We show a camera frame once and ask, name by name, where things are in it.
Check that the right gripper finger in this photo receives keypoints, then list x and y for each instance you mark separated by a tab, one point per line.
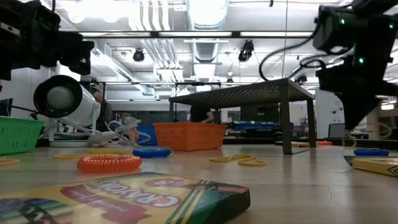
357	109

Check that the green plastic basket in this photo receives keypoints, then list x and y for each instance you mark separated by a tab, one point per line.
18	135

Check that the yellow rubber band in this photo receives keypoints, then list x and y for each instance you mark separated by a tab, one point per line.
259	163
12	161
68	156
217	159
105	151

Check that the grey perforated metal riser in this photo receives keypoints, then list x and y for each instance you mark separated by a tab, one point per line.
248	91

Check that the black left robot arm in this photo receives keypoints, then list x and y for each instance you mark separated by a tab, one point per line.
28	37

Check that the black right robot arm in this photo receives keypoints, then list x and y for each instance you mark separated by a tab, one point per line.
373	18

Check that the grey office chair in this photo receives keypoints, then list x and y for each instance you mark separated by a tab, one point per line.
337	130

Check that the white cylindrical desk lamp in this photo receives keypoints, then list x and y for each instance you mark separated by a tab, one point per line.
84	109

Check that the white pillar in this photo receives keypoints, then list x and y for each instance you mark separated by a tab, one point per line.
329	112

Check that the blue coil wristband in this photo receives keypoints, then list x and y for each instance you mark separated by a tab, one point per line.
371	152
152	153

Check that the red coil wristband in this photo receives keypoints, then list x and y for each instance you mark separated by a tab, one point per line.
324	143
109	164

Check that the person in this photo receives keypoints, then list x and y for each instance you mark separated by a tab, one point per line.
202	113
102	112

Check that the black monitor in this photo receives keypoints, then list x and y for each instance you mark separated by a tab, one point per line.
6	107

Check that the blue plastic basket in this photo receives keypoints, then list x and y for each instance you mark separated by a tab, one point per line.
149	132

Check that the orange plastic basket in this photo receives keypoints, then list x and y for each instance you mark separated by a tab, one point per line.
189	137

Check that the silver ventilation duct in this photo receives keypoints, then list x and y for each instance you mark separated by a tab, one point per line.
206	28

